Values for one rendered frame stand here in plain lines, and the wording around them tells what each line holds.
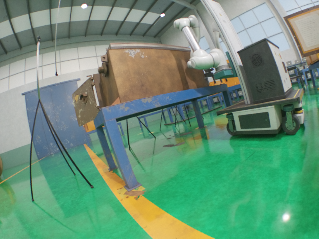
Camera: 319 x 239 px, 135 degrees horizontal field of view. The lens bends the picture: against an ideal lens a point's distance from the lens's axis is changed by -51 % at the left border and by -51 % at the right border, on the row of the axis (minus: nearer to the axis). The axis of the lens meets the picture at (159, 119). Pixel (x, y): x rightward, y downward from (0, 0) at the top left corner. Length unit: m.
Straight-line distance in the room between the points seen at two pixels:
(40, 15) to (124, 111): 10.61
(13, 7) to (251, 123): 11.39
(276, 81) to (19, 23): 12.11
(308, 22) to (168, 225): 2.34
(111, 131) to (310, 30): 2.39
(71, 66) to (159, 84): 10.75
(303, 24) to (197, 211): 2.18
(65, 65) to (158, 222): 11.76
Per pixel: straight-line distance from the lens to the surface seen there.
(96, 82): 1.83
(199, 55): 1.44
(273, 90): 1.28
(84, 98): 2.00
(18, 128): 11.51
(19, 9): 10.89
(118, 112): 0.98
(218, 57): 1.50
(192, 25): 1.83
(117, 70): 1.31
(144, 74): 1.40
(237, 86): 3.41
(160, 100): 1.16
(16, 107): 11.82
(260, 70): 1.30
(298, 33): 2.08
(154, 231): 0.66
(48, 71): 11.93
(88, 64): 11.96
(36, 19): 11.42
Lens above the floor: 0.48
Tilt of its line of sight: 2 degrees down
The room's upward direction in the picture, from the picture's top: 17 degrees counter-clockwise
